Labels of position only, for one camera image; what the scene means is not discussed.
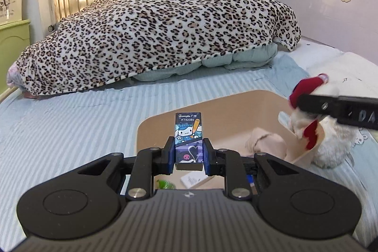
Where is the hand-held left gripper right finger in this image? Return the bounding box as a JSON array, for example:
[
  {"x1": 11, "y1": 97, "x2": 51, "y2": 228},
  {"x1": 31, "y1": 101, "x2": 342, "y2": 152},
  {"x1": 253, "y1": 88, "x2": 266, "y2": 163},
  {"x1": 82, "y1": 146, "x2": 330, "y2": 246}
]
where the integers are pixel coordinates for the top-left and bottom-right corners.
[{"x1": 204, "y1": 138, "x2": 299, "y2": 201}]

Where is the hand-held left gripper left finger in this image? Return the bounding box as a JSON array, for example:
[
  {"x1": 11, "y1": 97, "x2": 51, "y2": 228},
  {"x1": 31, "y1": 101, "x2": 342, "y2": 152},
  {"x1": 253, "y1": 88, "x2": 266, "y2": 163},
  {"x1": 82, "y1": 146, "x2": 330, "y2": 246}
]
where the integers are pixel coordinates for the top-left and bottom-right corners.
[{"x1": 77, "y1": 136, "x2": 175, "y2": 201}]

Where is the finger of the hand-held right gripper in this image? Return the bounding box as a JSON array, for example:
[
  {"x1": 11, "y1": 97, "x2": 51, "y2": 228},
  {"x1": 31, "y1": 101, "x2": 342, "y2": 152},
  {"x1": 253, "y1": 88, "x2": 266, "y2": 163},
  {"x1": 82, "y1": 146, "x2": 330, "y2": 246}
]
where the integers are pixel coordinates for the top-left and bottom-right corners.
[{"x1": 298, "y1": 93, "x2": 341, "y2": 123}]

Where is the cartoon printed card box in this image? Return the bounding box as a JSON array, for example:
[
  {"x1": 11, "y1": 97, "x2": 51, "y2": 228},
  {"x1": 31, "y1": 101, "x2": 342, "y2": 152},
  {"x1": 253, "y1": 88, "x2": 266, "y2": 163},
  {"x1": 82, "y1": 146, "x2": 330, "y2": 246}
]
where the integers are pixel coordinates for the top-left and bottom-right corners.
[{"x1": 174, "y1": 112, "x2": 205, "y2": 171}]

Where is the white and red plush toy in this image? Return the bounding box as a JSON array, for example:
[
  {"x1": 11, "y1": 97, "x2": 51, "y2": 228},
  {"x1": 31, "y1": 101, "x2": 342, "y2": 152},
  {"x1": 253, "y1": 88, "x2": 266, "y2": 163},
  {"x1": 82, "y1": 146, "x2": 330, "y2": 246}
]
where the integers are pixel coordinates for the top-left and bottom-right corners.
[{"x1": 287, "y1": 73, "x2": 378, "y2": 170}]

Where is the beige plastic storage bin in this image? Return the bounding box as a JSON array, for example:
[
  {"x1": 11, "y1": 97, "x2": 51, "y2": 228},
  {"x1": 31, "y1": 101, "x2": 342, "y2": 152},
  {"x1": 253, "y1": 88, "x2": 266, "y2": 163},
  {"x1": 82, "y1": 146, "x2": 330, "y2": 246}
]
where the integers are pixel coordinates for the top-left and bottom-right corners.
[{"x1": 136, "y1": 90, "x2": 319, "y2": 191}]

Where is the white paper card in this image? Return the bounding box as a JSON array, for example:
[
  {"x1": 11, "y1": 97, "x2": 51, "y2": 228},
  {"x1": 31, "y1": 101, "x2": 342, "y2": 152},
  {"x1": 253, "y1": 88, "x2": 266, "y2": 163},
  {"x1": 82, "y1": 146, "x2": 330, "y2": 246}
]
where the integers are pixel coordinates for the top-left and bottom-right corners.
[{"x1": 180, "y1": 171, "x2": 215, "y2": 189}]

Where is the green plastic item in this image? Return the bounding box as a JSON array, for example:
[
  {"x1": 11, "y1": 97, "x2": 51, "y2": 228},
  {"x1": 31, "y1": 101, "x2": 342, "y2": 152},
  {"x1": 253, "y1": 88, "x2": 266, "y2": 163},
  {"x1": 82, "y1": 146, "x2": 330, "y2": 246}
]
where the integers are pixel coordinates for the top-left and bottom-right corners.
[{"x1": 156, "y1": 179, "x2": 175, "y2": 190}]

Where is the white pillow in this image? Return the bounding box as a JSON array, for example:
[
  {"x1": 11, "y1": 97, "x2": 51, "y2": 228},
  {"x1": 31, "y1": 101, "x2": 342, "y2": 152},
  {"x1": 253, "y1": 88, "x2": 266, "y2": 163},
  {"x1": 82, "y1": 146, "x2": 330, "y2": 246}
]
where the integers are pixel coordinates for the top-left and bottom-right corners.
[{"x1": 304, "y1": 51, "x2": 378, "y2": 134}]

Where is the beige cloth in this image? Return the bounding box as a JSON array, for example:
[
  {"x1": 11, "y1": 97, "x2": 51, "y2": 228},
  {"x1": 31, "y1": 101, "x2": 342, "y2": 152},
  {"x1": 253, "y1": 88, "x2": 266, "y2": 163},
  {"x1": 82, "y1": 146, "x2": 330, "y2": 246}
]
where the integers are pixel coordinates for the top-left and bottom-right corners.
[{"x1": 245, "y1": 127, "x2": 289, "y2": 158}]

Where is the teal quilt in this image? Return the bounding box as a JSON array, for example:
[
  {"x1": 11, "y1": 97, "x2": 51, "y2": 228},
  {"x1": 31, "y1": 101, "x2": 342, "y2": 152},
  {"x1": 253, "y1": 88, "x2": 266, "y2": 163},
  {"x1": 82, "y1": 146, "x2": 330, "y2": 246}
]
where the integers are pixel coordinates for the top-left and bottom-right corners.
[{"x1": 131, "y1": 42, "x2": 279, "y2": 82}]

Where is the pink headboard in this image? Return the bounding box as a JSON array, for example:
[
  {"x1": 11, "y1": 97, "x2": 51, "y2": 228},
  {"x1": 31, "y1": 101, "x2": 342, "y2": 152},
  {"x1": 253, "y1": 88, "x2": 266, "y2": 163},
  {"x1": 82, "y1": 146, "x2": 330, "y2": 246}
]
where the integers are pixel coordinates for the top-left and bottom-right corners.
[{"x1": 274, "y1": 0, "x2": 378, "y2": 64}]

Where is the leopard print blanket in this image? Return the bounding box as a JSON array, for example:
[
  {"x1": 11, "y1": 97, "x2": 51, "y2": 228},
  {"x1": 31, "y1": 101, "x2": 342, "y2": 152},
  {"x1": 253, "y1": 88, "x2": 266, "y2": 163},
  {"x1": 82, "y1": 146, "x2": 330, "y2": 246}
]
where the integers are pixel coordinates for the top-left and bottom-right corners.
[{"x1": 14, "y1": 0, "x2": 302, "y2": 97}]

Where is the green cabinet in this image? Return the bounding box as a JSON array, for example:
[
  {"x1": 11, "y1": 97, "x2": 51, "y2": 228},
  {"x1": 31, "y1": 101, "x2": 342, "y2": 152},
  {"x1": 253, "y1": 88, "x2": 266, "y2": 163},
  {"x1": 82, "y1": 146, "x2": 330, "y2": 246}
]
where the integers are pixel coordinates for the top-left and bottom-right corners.
[{"x1": 0, "y1": 19, "x2": 32, "y2": 97}]

